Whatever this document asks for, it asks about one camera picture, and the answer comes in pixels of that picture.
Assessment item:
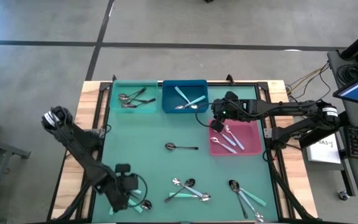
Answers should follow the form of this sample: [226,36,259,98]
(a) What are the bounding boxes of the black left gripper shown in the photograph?
[104,174,139,213]

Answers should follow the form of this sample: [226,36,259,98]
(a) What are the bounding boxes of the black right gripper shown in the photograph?
[211,91,252,123]

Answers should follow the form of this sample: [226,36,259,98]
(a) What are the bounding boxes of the spoon cluster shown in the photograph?
[130,192,153,210]

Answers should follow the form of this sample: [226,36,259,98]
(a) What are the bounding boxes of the pink plastic bin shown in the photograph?
[208,119,264,157]

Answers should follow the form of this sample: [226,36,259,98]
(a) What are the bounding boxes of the blue plastic bin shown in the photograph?
[162,79,209,114]

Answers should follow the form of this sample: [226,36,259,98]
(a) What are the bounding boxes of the translucent teal plastic bin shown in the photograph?
[109,80,158,114]

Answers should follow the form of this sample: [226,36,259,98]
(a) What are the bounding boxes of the white paper sheet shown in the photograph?
[306,133,342,165]

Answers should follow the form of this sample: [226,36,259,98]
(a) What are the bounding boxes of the gray metal side stand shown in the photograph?
[0,133,31,224]

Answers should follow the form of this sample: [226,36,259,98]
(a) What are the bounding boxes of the black caster wheel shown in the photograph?
[337,189,350,202]

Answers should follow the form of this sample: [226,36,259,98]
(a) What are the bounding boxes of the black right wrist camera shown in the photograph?
[209,119,225,133]

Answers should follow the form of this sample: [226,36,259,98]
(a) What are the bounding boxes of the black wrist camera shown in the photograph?
[114,163,132,175]
[209,119,225,133]

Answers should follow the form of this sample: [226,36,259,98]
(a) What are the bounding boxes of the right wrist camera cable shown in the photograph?
[195,102,218,128]

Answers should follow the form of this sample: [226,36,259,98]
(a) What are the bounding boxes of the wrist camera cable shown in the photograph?
[128,173,149,208]
[195,102,218,128]

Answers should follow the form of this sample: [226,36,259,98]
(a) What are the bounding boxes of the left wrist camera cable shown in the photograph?
[128,173,149,208]

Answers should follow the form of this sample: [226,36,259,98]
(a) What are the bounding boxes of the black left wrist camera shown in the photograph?
[114,163,132,175]

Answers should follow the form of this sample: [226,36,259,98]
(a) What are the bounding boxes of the loose cable bundle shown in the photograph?
[286,62,332,108]

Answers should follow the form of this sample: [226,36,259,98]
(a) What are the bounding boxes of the black metal table frame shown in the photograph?
[47,74,323,224]

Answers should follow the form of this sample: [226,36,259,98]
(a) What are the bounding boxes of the black coiled cable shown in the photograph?
[336,62,358,83]

